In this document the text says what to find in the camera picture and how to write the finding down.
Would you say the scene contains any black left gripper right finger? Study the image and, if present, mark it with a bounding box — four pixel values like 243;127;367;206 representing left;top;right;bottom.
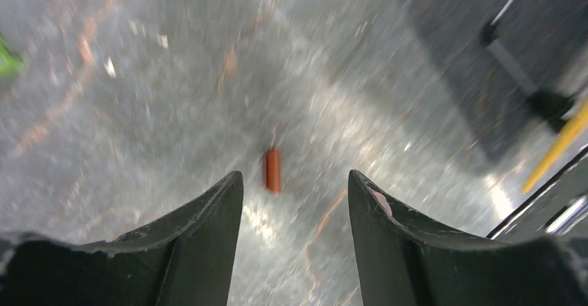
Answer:
348;170;587;305

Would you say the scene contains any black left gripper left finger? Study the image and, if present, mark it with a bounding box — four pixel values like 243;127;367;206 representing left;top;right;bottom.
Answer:
1;171;243;305

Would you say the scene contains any red marker cap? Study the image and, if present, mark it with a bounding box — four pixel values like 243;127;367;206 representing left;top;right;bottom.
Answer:
265;148;282;194

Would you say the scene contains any yellow framed whiteboard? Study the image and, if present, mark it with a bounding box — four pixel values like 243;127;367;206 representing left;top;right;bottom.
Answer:
521;99;587;193

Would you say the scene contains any green monster toy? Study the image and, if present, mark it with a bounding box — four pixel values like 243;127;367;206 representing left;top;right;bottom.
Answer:
1;36;24;78

